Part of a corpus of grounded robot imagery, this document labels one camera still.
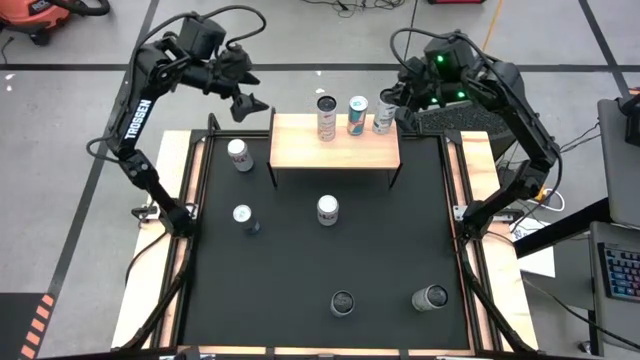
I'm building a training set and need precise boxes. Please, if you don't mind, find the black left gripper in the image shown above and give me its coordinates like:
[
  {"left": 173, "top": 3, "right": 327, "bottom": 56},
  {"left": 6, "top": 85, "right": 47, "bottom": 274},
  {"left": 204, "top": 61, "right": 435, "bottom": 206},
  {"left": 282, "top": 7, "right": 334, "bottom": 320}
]
[{"left": 202, "top": 43, "right": 271, "bottom": 124}]

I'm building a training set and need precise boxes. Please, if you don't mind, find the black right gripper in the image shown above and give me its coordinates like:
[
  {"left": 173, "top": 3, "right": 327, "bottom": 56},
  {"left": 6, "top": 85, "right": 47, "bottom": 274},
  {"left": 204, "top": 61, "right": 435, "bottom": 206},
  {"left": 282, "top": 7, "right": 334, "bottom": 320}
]
[{"left": 394, "top": 55, "right": 432, "bottom": 134}]

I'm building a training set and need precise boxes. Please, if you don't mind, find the Celsius Arctic Vibe can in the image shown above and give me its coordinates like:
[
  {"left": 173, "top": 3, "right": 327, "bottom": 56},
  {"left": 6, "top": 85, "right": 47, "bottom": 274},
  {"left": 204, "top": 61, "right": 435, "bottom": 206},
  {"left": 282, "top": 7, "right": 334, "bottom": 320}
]
[
  {"left": 371, "top": 88, "right": 400, "bottom": 136},
  {"left": 329, "top": 289, "right": 357, "bottom": 319}
]

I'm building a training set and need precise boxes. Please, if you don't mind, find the blue Red Bull can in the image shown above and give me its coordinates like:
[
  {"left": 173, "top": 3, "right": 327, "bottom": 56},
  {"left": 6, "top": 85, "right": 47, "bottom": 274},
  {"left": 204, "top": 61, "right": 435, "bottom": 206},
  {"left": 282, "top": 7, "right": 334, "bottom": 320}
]
[{"left": 346, "top": 95, "right": 370, "bottom": 137}]

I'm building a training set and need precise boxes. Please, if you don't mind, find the Diet Coke can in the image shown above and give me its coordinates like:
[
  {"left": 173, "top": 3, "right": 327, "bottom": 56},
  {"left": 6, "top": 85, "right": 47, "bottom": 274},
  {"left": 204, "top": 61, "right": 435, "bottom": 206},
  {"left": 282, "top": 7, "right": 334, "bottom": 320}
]
[
  {"left": 316, "top": 194, "right": 341, "bottom": 227},
  {"left": 226, "top": 138, "right": 255, "bottom": 173}
]

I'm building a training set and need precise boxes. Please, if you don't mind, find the Celsius Tropical Vibe can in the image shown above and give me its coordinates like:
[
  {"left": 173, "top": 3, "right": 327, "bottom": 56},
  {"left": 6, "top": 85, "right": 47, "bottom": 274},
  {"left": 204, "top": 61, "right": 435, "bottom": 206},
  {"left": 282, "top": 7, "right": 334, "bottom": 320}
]
[{"left": 316, "top": 94, "right": 338, "bottom": 143}]

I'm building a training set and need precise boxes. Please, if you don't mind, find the white Celsius can yellow base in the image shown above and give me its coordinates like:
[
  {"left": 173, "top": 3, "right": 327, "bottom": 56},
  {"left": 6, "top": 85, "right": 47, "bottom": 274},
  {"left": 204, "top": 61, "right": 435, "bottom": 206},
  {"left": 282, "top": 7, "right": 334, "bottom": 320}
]
[{"left": 411, "top": 283, "right": 450, "bottom": 313}]

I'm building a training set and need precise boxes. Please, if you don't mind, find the slim silver Red Bull can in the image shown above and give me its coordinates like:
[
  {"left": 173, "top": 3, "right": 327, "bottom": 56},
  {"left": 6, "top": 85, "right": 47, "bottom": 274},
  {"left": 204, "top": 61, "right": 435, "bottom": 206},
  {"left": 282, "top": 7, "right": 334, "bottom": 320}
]
[{"left": 232, "top": 203, "right": 262, "bottom": 236}]

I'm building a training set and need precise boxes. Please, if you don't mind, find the black table mat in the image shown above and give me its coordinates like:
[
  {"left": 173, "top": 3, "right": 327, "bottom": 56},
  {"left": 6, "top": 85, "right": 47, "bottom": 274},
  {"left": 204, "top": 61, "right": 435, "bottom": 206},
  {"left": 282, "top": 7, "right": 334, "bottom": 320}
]
[{"left": 179, "top": 134, "right": 471, "bottom": 351}]

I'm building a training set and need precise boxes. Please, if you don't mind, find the white paper sheet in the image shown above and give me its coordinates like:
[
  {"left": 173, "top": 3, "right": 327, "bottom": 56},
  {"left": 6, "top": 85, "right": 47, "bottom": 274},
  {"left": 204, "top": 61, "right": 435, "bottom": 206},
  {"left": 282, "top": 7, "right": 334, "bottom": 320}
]
[{"left": 514, "top": 219, "right": 556, "bottom": 279}]

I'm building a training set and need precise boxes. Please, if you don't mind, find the grey desk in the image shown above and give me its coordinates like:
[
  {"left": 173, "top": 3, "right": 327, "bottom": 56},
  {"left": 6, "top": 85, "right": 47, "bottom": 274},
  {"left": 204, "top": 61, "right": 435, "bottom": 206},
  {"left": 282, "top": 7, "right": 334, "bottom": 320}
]
[
  {"left": 589, "top": 222, "right": 640, "bottom": 351},
  {"left": 597, "top": 97, "right": 640, "bottom": 229}
]

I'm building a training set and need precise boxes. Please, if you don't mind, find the orange shop vacuum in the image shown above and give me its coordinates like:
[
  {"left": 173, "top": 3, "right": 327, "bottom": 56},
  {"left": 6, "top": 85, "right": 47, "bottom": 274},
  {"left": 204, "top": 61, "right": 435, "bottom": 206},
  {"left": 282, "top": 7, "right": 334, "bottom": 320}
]
[{"left": 0, "top": 0, "right": 111, "bottom": 46}]

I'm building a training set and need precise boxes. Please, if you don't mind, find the computer keyboard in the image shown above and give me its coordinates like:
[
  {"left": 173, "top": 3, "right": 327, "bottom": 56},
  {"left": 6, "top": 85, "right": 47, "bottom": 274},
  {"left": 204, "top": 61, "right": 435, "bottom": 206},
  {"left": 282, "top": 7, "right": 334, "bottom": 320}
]
[{"left": 597, "top": 242, "right": 640, "bottom": 304}]

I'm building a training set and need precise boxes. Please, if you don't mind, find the black floor cable tangle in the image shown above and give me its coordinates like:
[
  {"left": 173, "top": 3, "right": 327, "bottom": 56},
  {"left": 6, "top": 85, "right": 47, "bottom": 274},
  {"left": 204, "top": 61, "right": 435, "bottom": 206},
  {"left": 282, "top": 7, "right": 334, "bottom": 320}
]
[{"left": 299, "top": 0, "right": 406, "bottom": 19}]

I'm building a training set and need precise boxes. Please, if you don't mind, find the orange floor cable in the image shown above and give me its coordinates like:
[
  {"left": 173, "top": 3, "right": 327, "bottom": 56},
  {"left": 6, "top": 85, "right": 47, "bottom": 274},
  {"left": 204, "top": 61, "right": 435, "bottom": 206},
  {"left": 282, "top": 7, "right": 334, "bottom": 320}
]
[{"left": 482, "top": 0, "right": 504, "bottom": 51}]

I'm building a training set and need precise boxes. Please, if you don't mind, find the white cable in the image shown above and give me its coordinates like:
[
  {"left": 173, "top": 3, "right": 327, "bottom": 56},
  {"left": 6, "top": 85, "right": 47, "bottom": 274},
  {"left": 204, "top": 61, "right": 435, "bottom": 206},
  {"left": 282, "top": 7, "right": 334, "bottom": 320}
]
[{"left": 529, "top": 188, "right": 566, "bottom": 214}]

